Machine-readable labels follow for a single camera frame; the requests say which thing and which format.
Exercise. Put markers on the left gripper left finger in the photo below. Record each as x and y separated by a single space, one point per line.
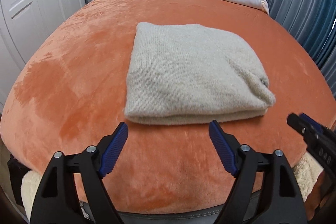
57 201

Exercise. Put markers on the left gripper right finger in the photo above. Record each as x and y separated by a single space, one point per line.
280 199

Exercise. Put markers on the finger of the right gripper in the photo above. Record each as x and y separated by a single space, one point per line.
320 146
317 127

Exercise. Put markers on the beige knit sweater black hearts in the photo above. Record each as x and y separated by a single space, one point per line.
189 74

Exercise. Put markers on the cream fleece sleeve right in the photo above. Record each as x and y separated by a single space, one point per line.
306 172

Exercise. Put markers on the cream fleece sleeve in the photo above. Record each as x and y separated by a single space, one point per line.
29 186
306 172

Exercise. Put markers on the cream fleece sleeve left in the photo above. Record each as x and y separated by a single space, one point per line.
29 186

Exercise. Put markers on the grey bed frame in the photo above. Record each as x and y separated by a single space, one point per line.
208 215

